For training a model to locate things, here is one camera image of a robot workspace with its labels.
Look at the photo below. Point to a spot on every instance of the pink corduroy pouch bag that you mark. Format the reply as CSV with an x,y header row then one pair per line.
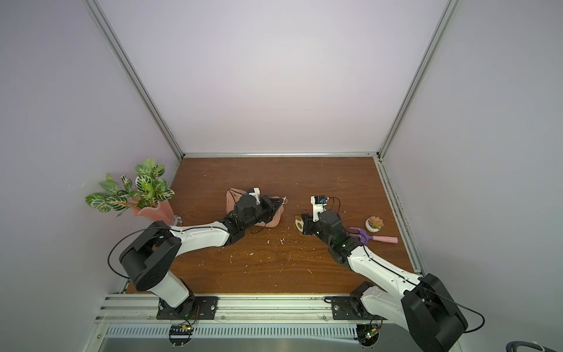
x,y
233,195

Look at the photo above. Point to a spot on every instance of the circuit board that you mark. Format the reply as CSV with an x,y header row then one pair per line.
x,y
180,334
367,335

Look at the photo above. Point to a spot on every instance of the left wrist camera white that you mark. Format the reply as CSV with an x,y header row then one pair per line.
x,y
255,193

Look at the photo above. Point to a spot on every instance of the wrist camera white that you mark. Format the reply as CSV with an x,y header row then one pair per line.
x,y
255,193
318,206

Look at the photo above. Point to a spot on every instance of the purple pink handled tool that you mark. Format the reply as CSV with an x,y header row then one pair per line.
x,y
364,237

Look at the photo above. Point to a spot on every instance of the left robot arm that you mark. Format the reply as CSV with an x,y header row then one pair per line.
x,y
148,259

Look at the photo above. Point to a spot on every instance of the green leafy artificial plant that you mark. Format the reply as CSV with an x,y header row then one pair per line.
x,y
147,190

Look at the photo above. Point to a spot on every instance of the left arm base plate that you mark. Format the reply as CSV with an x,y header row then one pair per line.
x,y
193,308

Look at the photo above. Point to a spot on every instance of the right circuit board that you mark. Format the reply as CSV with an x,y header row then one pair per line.
x,y
367,335

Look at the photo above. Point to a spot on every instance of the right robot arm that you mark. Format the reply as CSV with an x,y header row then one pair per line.
x,y
420,304

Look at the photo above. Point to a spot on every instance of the pink glass vase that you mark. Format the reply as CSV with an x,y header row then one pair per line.
x,y
162,212

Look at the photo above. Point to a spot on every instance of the aluminium front rail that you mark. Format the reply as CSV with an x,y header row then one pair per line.
x,y
232,308

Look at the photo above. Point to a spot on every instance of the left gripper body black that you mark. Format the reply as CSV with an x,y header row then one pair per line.
x,y
270,209

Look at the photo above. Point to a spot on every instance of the white brown plush decoration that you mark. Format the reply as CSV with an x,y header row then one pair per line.
x,y
299,224

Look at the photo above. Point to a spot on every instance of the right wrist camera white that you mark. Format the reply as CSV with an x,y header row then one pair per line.
x,y
318,206

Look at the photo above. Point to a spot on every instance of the left circuit board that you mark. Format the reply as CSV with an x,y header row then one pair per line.
x,y
180,334

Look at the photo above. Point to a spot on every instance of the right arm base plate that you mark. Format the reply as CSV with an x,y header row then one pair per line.
x,y
348,308

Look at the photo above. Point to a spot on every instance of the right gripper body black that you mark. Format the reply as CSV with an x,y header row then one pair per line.
x,y
308,224

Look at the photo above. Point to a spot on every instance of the small succulent in white pot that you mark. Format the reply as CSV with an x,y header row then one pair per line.
x,y
374,224

